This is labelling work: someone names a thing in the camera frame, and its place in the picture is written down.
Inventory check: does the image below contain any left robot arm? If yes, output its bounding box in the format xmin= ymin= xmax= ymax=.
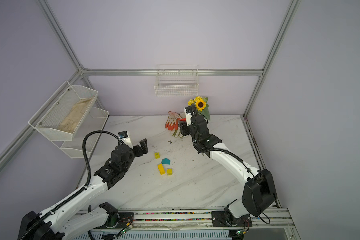
xmin=18 ymin=139 xmax=149 ymax=240

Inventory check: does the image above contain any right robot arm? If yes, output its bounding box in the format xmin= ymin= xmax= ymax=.
xmin=179 ymin=112 xmax=278 ymax=227

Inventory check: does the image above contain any teal block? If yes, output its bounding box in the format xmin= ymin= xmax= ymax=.
xmin=161 ymin=158 xmax=171 ymax=165

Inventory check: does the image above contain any yellow long block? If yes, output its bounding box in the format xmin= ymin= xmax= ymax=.
xmin=158 ymin=164 xmax=166 ymax=175

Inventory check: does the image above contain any green white work glove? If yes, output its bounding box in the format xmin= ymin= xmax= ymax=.
xmin=172 ymin=113 xmax=186 ymax=138

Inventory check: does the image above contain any yellow sunflower bouquet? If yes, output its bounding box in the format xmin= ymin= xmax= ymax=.
xmin=188 ymin=96 xmax=211 ymax=121

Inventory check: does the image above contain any orange white work glove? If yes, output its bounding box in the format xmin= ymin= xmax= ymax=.
xmin=165 ymin=111 xmax=183 ymax=131

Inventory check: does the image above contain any beige cloth in shelf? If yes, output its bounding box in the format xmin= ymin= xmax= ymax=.
xmin=58 ymin=98 xmax=93 ymax=134

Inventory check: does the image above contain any white two-tier mesh shelf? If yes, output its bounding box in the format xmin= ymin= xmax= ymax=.
xmin=28 ymin=81 xmax=109 ymax=159

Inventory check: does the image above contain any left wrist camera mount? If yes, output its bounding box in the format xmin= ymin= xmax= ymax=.
xmin=118 ymin=131 xmax=133 ymax=149

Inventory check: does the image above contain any white wire wall basket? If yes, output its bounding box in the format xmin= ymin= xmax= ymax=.
xmin=154 ymin=65 xmax=199 ymax=97

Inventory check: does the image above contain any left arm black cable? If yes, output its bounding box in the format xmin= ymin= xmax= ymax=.
xmin=19 ymin=130 xmax=121 ymax=240

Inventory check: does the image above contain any aluminium cage frame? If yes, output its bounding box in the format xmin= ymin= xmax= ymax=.
xmin=0 ymin=1 xmax=301 ymax=174

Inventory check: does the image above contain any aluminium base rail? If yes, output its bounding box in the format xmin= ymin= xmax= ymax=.
xmin=43 ymin=207 xmax=301 ymax=240

